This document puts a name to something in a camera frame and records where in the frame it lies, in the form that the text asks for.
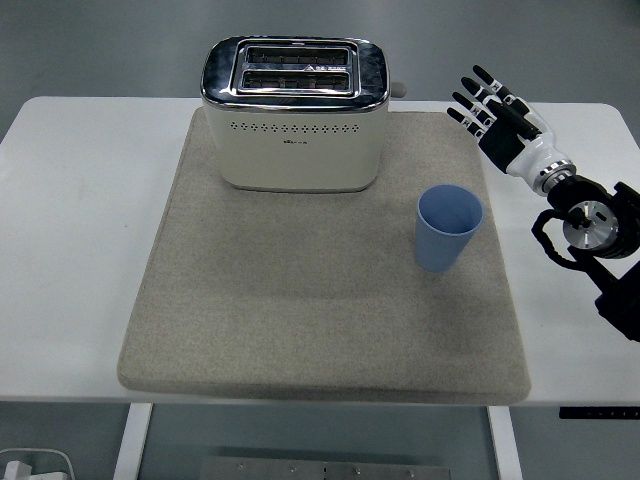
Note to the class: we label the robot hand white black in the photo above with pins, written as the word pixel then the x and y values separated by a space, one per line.
pixel 530 152

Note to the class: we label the blue plastic cup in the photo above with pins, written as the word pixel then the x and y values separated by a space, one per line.
pixel 440 247

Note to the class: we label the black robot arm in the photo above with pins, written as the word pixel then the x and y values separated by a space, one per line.
pixel 595 225

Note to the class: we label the white chrome two-slot toaster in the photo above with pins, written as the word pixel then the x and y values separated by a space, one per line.
pixel 295 155

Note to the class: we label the black table control panel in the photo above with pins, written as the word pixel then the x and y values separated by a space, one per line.
pixel 600 413

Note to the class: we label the beige felt table mat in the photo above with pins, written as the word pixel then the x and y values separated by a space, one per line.
pixel 300 300

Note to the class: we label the white table leg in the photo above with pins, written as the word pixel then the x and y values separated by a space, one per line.
pixel 505 445
pixel 132 440

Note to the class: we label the white plug adapter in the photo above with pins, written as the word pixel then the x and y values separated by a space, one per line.
pixel 15 471

